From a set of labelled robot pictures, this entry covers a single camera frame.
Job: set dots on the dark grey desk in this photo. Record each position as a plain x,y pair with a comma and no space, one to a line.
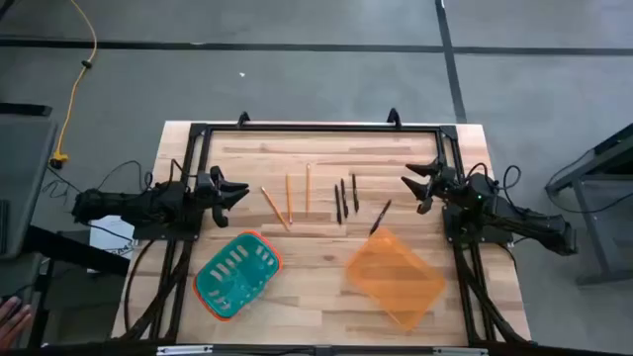
25,173

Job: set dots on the black pen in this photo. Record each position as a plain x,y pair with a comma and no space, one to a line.
344,198
337,205
355,193
380,217

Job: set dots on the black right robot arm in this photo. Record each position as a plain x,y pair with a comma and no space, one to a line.
524,220

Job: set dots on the grey metal table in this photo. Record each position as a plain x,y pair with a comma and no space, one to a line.
618,143

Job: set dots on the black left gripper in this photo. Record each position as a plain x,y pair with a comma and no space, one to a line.
205,188

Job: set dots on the green basket with orange rim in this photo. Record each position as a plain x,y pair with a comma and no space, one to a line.
237,277

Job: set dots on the person's hand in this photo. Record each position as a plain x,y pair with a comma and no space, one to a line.
12,321

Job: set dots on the silver metal bracket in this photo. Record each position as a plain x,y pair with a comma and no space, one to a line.
460,351
183,350

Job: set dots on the black metal stand beam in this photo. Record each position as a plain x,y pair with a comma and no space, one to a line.
74,247

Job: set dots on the white paper sheet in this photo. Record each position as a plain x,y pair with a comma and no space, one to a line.
106,240

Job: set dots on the orange wooden pencil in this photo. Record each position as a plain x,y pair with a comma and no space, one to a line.
289,198
308,190
275,208

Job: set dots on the orange translucent plastic bin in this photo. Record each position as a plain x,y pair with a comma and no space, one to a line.
395,279

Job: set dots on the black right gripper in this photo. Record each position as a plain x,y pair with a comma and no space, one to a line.
442,183

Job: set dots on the black aluminium table frame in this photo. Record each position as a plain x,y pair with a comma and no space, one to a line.
321,127

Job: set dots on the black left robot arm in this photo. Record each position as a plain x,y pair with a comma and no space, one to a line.
123,205

